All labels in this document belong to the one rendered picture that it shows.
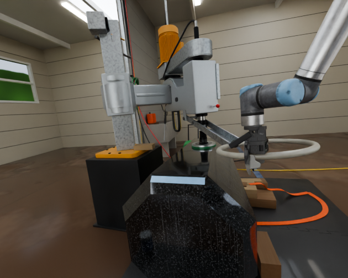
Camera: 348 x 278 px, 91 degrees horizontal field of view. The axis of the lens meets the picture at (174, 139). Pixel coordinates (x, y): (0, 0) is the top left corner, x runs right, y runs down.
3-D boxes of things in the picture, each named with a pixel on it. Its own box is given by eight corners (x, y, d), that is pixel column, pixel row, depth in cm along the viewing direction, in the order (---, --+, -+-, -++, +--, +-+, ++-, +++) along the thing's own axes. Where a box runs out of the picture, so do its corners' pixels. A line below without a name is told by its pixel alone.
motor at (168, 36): (157, 68, 212) (153, 33, 205) (179, 68, 222) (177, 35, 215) (163, 62, 185) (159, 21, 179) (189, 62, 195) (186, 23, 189)
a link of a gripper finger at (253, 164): (259, 177, 69) (259, 154, 70) (244, 175, 73) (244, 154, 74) (261, 176, 72) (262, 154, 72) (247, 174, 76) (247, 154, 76)
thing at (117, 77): (97, 117, 173) (90, 75, 166) (117, 115, 206) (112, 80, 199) (126, 115, 162) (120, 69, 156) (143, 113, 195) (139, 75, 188)
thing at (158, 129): (146, 159, 429) (142, 125, 415) (160, 147, 554) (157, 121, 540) (170, 158, 416) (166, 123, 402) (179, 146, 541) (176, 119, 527)
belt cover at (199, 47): (158, 83, 218) (157, 69, 215) (177, 82, 226) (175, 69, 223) (191, 59, 128) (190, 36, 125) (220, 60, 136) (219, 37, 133)
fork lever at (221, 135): (182, 119, 171) (182, 115, 169) (198, 117, 177) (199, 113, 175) (222, 149, 112) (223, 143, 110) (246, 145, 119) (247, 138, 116)
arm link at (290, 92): (307, 76, 59) (272, 84, 70) (289, 76, 54) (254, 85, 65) (308, 103, 60) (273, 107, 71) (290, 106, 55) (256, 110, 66)
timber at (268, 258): (281, 281, 108) (281, 265, 106) (261, 278, 111) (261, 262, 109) (267, 244, 137) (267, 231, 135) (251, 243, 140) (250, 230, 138)
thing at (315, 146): (201, 152, 109) (200, 148, 109) (260, 141, 125) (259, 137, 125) (265, 166, 63) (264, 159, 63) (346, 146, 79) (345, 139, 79)
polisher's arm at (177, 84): (165, 119, 220) (162, 80, 212) (182, 118, 227) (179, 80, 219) (190, 121, 151) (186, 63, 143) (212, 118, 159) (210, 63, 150)
